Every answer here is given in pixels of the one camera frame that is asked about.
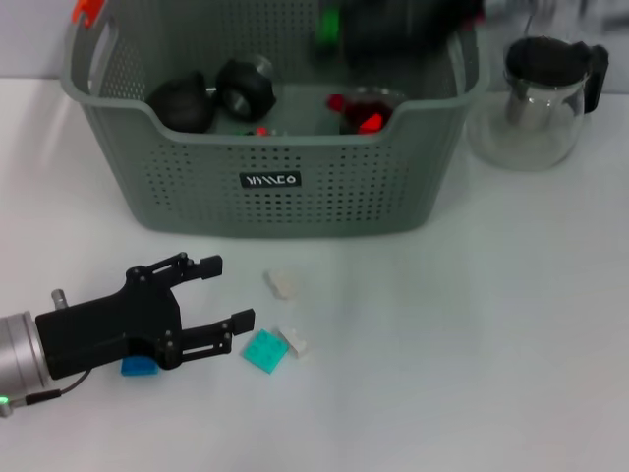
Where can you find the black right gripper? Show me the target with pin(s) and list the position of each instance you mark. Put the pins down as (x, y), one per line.
(393, 24)

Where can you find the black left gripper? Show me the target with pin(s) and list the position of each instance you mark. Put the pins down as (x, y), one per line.
(113, 324)

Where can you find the green two-stud brick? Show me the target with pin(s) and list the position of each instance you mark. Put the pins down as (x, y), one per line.
(328, 27)

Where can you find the teal brick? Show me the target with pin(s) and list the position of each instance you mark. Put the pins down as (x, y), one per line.
(265, 351)

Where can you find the glass teacup black sleeve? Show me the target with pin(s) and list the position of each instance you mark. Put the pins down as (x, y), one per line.
(243, 91)
(393, 96)
(279, 133)

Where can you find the narrow white brick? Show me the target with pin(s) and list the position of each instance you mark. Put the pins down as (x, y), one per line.
(297, 344)

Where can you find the small red brick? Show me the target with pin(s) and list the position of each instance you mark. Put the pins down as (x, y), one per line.
(262, 131)
(336, 102)

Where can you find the bright red slope brick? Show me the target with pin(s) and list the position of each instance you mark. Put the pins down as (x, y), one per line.
(372, 124)

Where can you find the blue square brick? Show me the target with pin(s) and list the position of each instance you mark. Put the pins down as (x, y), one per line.
(140, 368)

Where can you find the grey perforated storage bin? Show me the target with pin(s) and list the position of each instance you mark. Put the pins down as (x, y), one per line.
(344, 196)

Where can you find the wide white brick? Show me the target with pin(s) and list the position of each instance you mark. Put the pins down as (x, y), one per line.
(282, 284)

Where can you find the glass teapot black lid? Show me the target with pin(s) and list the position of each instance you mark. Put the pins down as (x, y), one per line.
(535, 123)

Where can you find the black clay teapot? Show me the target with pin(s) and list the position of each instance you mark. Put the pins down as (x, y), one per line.
(182, 105)

